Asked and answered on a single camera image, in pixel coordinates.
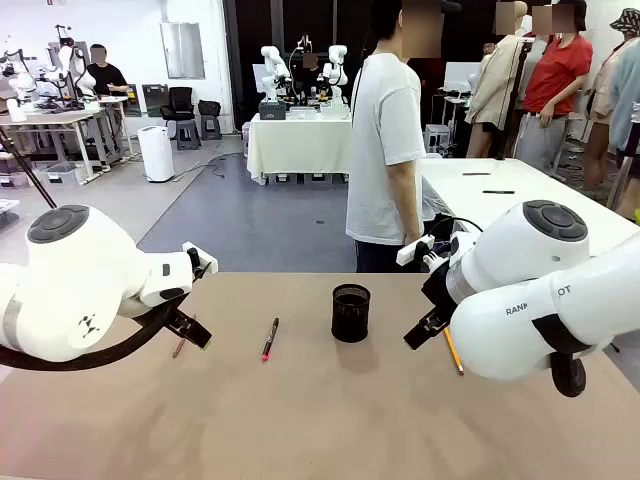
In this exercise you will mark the grey stool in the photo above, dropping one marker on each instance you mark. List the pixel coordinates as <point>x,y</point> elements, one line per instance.
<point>187,135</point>

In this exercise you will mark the yellow pencil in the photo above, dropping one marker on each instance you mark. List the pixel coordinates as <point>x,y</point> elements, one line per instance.
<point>455,356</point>

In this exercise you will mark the person in beige coat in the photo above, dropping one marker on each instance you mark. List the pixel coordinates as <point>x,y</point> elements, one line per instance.
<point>495,85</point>

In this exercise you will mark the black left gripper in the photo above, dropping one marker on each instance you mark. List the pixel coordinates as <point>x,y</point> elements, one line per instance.
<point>174,316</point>

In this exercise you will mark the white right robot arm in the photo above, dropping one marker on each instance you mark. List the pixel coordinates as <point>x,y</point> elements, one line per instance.
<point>540,250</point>

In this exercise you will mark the table with white cloth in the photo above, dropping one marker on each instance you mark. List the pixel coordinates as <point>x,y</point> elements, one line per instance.
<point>300,145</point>

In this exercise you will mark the seated person in dark clothes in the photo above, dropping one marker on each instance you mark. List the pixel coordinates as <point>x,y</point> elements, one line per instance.
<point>310,75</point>

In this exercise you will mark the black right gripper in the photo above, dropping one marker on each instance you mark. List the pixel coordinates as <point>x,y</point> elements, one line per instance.
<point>441,290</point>

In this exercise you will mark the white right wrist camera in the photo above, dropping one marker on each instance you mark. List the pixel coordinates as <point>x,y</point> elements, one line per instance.
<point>414,249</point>

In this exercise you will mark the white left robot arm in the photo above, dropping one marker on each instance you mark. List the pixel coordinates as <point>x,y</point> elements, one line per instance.
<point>75,280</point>

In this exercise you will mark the grey wall panel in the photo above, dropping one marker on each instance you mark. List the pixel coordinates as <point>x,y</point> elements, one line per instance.
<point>182,50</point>

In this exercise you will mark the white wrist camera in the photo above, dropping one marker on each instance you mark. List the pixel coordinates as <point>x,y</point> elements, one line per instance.
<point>414,249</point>
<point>202,256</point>

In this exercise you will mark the black pen with red cap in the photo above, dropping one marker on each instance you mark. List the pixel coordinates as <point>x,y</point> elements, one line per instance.
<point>270,340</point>

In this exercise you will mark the white air purifier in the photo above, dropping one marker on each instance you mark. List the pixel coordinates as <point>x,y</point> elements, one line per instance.
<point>156,155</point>

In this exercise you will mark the man's right forearm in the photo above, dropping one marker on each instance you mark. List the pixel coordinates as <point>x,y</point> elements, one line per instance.
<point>411,212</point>

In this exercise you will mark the man in white t-shirt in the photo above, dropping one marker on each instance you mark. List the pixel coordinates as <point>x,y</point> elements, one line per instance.
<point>382,150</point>

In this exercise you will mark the grey workshop desk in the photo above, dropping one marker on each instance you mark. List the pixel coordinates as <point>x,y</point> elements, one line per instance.
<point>50,117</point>

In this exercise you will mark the black mesh pen holder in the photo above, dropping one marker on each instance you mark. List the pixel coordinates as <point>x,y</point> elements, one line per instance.
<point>351,315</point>

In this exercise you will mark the black stool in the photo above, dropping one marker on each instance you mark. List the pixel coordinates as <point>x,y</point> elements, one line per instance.
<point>210,117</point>

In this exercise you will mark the person with bucket hat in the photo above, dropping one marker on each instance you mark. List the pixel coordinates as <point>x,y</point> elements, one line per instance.
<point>622,100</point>

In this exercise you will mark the black office chair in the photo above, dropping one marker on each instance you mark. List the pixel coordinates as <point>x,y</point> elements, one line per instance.
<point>178,102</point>

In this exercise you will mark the man's right hand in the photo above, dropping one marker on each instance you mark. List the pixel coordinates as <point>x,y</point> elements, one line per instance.
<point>414,236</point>

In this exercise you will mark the grey box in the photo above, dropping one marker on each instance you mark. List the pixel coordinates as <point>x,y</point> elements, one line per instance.
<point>272,110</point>

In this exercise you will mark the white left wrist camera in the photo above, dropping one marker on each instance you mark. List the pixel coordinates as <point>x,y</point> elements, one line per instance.
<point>202,256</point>

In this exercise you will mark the maroon pencil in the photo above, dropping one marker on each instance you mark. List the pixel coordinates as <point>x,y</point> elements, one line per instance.
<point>178,348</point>

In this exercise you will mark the clear storage bin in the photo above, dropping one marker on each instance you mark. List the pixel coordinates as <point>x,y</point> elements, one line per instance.
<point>62,172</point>

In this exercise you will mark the man in black shirt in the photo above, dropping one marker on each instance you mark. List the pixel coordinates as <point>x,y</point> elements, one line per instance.
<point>106,75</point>

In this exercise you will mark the black tripod pole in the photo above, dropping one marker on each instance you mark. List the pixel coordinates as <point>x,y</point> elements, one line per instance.
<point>27,172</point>

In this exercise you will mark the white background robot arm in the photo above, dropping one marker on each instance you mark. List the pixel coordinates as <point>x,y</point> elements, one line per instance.
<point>336,65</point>
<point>272,60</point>

